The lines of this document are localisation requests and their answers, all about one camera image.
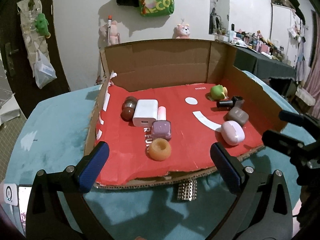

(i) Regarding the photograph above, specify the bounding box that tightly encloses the pink white earbud case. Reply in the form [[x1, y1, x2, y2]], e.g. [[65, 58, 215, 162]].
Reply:
[[220, 120, 245, 146]]

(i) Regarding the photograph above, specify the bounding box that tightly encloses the brown eyeshadow case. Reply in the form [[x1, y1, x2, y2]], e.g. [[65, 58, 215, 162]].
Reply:
[[226, 107, 249, 127]]

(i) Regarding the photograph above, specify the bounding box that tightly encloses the black nail polish bottle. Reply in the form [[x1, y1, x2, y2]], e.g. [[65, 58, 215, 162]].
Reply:
[[216, 96, 245, 109]]

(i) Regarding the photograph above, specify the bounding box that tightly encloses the orange ring-shaped object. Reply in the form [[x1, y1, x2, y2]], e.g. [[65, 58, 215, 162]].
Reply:
[[148, 138, 171, 161]]

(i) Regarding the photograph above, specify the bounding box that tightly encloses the glass bottle brown round cap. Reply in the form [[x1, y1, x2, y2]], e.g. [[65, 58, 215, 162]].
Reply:
[[120, 96, 138, 121]]

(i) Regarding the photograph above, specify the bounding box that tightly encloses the purple square bottle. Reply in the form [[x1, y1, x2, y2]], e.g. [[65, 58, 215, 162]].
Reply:
[[151, 120, 171, 140]]

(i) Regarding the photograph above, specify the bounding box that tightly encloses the white charger cube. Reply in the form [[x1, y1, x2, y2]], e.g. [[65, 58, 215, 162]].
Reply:
[[132, 99, 158, 127]]

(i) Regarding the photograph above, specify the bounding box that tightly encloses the pink cylinder tube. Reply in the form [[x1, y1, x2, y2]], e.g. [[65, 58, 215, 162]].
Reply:
[[157, 106, 167, 121]]

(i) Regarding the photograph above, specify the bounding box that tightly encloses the teal blanket table cover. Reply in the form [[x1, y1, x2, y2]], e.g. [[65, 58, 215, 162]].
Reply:
[[0, 69, 316, 240]]

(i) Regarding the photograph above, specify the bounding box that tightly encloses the smartphone with white case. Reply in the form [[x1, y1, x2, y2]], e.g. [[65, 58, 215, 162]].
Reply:
[[2, 183, 31, 236]]

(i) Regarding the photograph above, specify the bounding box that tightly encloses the dark cloth covered table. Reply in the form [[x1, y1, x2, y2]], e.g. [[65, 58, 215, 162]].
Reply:
[[234, 47, 296, 80]]

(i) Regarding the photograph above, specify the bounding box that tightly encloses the green duck toy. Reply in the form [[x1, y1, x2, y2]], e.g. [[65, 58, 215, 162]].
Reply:
[[210, 85, 228, 100]]

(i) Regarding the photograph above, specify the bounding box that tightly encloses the red Miniso paper sheet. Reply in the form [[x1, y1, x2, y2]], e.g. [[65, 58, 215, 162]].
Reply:
[[96, 83, 263, 186]]

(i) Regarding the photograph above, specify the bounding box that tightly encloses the brown cardboard box tray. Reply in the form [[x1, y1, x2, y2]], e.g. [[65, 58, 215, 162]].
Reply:
[[84, 39, 286, 189]]

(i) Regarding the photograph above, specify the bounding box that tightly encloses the white plastic bag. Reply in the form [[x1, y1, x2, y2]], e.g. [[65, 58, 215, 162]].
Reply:
[[34, 50, 57, 89]]

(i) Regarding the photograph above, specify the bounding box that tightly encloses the pink plush left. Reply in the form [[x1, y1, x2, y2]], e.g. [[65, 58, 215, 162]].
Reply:
[[99, 15, 120, 46]]

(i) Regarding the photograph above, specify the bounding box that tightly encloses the pink bear plush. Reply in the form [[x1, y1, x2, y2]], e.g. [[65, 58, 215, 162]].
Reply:
[[175, 24, 190, 39]]

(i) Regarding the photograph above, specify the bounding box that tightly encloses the green frog plush hanging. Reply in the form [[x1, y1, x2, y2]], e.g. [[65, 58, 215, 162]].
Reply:
[[35, 13, 51, 38]]

